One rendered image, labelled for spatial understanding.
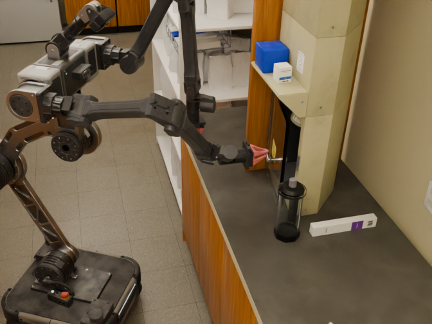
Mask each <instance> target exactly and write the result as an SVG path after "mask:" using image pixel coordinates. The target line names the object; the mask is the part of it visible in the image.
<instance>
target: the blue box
mask: <svg viewBox="0 0 432 324"><path fill-rule="evenodd" d="M288 58H289V49H288V48H287V47H286V46H285V45H284V44H283V43H282V42H281V41H280V40H274V41H264V42H256V53H255V64H256V65H257V66H258V68H259V69H260V70H261V72H263V73H273V70H274V63H280V62H287V63H288Z"/></svg>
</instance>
